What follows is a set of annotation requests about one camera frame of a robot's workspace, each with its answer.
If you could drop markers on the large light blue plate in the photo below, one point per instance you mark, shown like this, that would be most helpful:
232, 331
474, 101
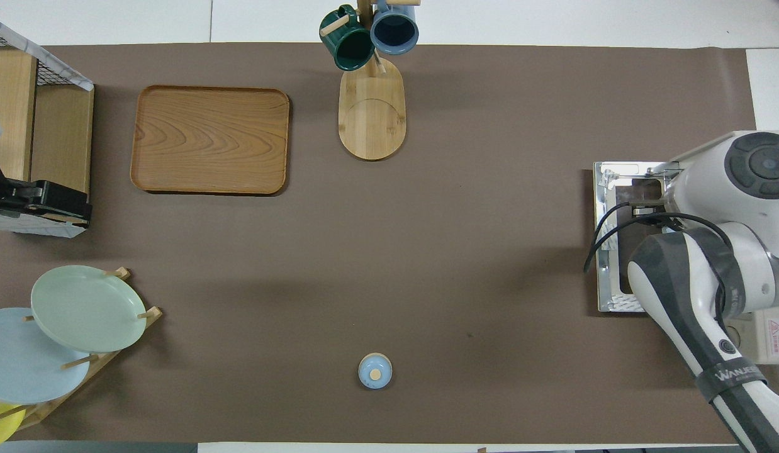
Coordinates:
24, 365

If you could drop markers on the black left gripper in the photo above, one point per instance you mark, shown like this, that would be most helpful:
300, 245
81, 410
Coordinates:
24, 198

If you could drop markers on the white patterned cloth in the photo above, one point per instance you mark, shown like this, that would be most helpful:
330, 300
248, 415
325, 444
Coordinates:
50, 228
82, 82

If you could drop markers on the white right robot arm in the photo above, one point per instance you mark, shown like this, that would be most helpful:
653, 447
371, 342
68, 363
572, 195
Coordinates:
710, 189

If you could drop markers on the wooden mug tree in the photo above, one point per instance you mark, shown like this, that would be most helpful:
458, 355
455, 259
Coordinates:
372, 119

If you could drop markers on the wooden plate rack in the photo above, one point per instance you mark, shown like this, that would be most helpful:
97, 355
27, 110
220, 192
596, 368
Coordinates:
109, 358

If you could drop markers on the wooden serving tray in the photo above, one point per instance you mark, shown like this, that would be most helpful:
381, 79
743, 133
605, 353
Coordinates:
210, 139

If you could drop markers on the dark green mug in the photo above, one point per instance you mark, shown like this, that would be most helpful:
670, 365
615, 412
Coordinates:
352, 47

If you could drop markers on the brown table mat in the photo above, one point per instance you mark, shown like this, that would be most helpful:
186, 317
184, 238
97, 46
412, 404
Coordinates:
427, 251

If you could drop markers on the pale green plate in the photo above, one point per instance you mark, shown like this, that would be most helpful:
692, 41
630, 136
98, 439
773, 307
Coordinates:
87, 308

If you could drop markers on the blue mug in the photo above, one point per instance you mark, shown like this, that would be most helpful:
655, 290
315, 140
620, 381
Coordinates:
394, 31

